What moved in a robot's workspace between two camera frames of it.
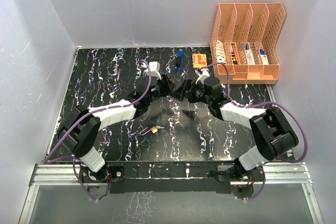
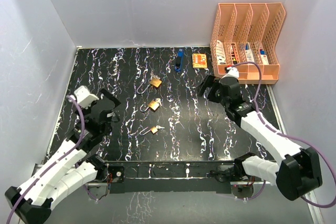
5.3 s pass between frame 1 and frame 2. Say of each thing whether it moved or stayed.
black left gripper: moved
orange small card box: stayed
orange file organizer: stayed
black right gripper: moved
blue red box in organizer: stayed
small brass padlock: stayed
